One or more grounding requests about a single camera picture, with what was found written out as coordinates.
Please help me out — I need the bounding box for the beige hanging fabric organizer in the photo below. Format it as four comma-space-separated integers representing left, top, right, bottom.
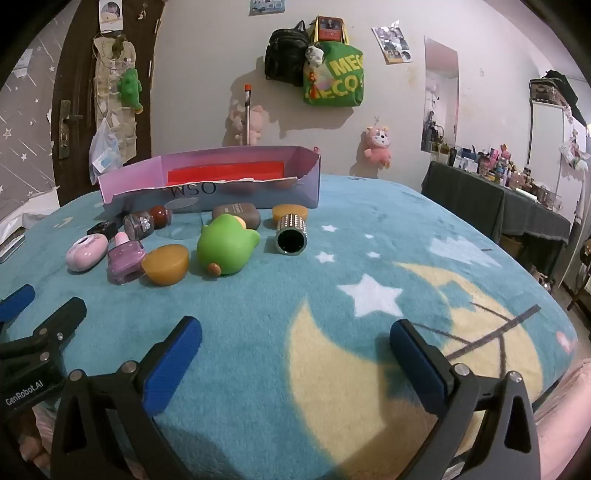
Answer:
92, 32, 139, 162

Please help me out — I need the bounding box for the white cabinet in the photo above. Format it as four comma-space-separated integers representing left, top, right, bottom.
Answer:
526, 78, 591, 222

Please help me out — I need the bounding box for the green plush toy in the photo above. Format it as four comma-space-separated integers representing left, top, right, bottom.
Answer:
117, 67, 146, 114

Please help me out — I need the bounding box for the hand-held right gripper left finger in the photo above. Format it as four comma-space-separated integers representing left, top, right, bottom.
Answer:
51, 316, 204, 480

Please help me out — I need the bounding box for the wall photo sheet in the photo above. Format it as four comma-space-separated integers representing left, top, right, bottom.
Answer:
372, 21, 413, 65

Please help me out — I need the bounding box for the paper picture on door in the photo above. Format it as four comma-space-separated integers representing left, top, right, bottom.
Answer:
98, 0, 124, 33

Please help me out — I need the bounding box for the pink nail polish bottle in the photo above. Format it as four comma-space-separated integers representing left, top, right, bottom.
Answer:
107, 232, 145, 286

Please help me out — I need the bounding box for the dark cloth covered table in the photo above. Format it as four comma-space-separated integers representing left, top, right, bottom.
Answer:
421, 161, 572, 245

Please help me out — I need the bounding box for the dark brown door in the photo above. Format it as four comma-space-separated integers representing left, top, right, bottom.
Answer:
51, 0, 164, 208

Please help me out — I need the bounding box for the green tote bag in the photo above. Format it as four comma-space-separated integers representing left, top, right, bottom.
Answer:
302, 41, 365, 108

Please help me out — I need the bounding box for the metal door handle plate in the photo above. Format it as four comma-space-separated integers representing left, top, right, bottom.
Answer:
58, 99, 84, 160

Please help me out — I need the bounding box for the clear plastic bag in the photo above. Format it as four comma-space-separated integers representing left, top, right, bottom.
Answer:
89, 117, 123, 174

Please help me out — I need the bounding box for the orange dome-shaped block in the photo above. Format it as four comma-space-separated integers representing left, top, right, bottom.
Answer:
271, 204, 309, 227
141, 244, 190, 286

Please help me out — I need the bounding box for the black nail polish bottle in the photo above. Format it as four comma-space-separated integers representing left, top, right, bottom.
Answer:
87, 220, 120, 241

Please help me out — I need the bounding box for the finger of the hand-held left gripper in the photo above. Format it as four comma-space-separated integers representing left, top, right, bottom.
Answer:
0, 284, 36, 326
0, 298, 88, 370

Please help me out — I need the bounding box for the glitter bottle brown ball cap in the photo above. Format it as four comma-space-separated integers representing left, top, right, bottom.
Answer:
122, 205, 172, 241

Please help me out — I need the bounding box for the green toy bottle yellow cap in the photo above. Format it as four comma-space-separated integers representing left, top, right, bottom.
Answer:
196, 213, 262, 278

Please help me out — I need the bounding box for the pink bedsheet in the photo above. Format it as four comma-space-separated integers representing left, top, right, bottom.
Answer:
531, 351, 591, 462

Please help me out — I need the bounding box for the pink pig plush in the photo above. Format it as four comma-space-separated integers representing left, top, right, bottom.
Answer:
228, 102, 269, 145

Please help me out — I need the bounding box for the dark storage box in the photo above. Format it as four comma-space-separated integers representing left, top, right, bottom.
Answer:
529, 69, 585, 123

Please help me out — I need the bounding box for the pink deer plush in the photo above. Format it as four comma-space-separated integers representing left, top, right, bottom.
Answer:
362, 126, 393, 168

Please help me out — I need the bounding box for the row of cosmetics bottles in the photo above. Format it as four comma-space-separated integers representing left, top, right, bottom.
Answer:
429, 143, 564, 213

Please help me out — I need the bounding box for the black backpack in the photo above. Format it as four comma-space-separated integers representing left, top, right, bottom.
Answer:
264, 21, 309, 88

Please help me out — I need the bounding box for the white crumpled sheet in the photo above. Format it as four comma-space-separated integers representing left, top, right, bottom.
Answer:
0, 185, 61, 264

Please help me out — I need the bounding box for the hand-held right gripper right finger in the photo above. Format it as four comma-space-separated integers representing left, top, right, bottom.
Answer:
389, 318, 541, 480

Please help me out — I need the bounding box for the pink oval gadget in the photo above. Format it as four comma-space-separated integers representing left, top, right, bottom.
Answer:
65, 233, 109, 272

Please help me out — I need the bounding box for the grey-brown rounded case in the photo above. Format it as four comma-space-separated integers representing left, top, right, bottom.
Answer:
211, 202, 262, 230

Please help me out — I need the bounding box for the clear plastic cup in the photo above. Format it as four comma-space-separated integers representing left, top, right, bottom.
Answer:
156, 198, 204, 241

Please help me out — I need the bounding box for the wall mirror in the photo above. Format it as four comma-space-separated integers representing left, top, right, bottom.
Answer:
420, 36, 460, 155

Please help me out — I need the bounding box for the purple cardboard box red inside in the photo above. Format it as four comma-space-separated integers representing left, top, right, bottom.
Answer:
96, 145, 322, 210

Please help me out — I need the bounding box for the red and yellow bag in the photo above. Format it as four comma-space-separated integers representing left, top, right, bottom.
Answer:
308, 15, 352, 47

